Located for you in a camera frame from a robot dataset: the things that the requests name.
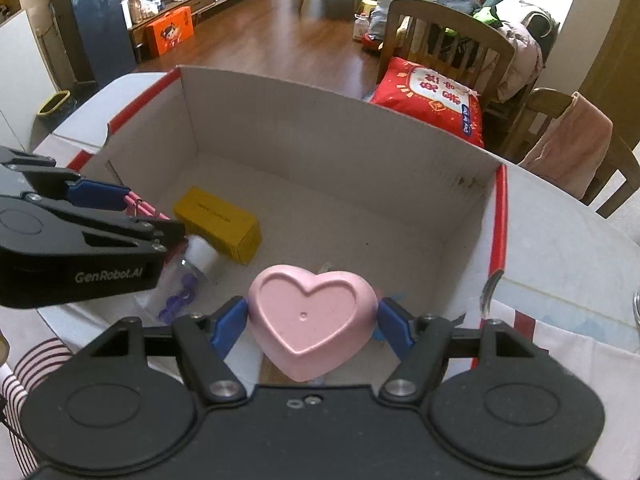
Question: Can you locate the pile of clothes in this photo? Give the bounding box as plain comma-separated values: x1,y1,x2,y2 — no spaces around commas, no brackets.
435,0,559,104

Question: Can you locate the yellow carton box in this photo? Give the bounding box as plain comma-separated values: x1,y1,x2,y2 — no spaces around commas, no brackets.
173,186,263,266

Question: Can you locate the brown wooden door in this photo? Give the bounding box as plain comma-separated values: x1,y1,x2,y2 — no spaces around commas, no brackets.
579,0,640,117

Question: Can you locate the orange gift box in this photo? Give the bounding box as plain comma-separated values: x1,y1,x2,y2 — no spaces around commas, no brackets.
145,6,195,59

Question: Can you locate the wooden TV cabinet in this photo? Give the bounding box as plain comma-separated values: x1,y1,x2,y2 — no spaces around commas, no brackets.
127,0,274,57

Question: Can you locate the red cardboard box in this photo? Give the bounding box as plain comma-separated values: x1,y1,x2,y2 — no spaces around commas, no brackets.
37,64,509,387

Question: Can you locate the large grey plastic bag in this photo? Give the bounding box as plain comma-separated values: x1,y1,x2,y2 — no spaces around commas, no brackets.
370,0,426,44

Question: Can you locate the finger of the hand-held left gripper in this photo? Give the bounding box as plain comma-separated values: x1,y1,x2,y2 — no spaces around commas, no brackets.
0,146,132,211
30,194,187,256

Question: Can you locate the wooden chair with towel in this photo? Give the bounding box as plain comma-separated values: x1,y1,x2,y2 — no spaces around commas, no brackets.
499,87,640,219

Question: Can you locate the pink towel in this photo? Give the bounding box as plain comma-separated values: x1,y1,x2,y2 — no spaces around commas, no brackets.
517,91,615,200

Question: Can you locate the wooden slatted chair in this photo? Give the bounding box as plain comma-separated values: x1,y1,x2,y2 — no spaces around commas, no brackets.
382,0,516,107

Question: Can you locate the black television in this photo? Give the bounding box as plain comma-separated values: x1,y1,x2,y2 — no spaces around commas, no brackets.
70,0,139,84

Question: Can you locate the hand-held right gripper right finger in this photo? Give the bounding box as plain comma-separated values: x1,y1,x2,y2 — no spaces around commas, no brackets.
375,297,551,404

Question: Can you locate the red printed pillow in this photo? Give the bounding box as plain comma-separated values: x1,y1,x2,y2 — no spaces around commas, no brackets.
370,56,486,149

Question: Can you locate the white printed tablecloth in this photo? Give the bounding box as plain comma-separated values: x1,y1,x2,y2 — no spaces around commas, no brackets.
0,280,640,480

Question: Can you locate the pink binder clip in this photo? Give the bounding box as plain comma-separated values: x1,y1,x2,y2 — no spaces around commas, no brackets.
124,191,173,222

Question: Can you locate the pink heart-shaped dish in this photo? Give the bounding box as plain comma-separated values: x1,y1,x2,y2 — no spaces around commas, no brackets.
248,263,377,382

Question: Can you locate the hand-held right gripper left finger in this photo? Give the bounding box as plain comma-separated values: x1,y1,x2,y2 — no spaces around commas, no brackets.
82,297,251,405

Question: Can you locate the yellow rimmed bin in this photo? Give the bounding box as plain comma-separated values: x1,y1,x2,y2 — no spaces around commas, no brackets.
37,90,71,117

